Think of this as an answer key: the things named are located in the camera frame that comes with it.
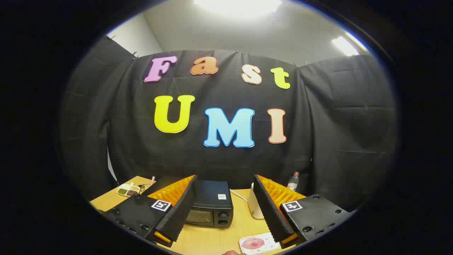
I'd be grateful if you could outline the pink ham slice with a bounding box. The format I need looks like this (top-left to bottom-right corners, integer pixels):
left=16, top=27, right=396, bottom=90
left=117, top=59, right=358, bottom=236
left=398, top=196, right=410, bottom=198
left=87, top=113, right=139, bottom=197
left=242, top=237, right=265, bottom=250

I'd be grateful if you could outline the clear plastic water bottle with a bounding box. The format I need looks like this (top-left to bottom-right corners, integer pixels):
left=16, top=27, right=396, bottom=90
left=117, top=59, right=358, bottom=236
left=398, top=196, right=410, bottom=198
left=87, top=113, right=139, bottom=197
left=287, top=172, right=300, bottom=192

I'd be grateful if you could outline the white square plate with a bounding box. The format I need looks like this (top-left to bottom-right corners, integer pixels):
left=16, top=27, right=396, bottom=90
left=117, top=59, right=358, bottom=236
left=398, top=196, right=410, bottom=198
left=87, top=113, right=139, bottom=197
left=239, top=232, right=282, bottom=255

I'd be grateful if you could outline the large ceiling light panel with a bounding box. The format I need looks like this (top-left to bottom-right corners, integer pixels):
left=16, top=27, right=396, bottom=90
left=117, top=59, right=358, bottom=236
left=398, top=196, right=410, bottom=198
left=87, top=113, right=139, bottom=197
left=193, top=0, right=283, bottom=16

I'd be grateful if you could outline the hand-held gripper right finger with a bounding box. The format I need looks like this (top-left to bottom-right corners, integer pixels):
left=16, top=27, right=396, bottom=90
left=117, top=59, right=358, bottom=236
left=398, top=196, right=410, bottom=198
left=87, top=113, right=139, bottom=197
left=253, top=174, right=354, bottom=248

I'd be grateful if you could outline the black backdrop cloth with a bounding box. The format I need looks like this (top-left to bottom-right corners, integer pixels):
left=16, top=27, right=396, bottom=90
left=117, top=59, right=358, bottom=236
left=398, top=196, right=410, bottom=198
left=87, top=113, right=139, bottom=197
left=58, top=35, right=398, bottom=213

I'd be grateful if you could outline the small ceiling light panel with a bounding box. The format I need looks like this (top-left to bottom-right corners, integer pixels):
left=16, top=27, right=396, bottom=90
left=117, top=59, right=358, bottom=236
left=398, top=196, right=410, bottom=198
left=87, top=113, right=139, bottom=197
left=331, top=35, right=360, bottom=56

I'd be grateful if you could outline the white divided snack dish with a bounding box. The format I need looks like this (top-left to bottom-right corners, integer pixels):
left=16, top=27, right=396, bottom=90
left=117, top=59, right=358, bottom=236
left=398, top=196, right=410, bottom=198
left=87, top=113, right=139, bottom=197
left=116, top=182, right=141, bottom=197

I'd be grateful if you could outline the black toaster oven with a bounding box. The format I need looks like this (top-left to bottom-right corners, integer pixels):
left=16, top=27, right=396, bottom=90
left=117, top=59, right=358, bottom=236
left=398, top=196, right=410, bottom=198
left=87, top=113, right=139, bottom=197
left=184, top=180, right=234, bottom=228

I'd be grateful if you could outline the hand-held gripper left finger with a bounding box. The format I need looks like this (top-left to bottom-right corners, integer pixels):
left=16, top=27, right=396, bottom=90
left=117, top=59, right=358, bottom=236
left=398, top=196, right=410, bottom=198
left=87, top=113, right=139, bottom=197
left=103, top=174, right=199, bottom=248

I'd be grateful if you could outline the white pop-up toaster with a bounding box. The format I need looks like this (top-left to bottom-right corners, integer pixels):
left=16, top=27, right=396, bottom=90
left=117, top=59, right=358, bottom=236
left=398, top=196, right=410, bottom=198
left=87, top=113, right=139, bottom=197
left=248, top=182, right=265, bottom=220

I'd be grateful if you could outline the white power cable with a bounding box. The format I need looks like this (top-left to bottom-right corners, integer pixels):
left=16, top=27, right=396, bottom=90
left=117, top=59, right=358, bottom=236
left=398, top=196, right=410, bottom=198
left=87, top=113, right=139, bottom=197
left=229, top=189, right=249, bottom=202

